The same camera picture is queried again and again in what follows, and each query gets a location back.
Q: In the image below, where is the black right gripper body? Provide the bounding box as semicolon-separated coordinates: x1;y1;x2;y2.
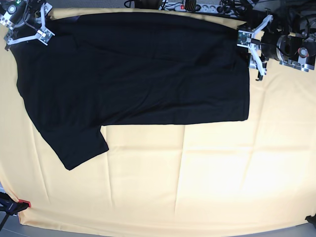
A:
17;2;42;27

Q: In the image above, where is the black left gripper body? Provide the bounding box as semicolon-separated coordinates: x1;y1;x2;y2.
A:
261;34;280;61

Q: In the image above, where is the black T-shirt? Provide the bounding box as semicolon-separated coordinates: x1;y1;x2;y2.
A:
10;12;250;170

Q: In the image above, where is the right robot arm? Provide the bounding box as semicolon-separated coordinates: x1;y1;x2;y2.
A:
0;0;46;30

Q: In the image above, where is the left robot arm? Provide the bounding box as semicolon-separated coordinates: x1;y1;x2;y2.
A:
261;12;316;72

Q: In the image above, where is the white power strip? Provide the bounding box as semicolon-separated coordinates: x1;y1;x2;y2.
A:
158;0;237;17

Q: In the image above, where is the yellow table cloth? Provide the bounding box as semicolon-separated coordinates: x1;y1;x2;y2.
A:
0;7;316;237

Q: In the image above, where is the black corner clamp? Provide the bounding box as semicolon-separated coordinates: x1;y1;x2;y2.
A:
305;215;316;228

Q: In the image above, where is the blue red table clamp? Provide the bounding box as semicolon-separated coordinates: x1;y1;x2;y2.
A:
0;192;31;216

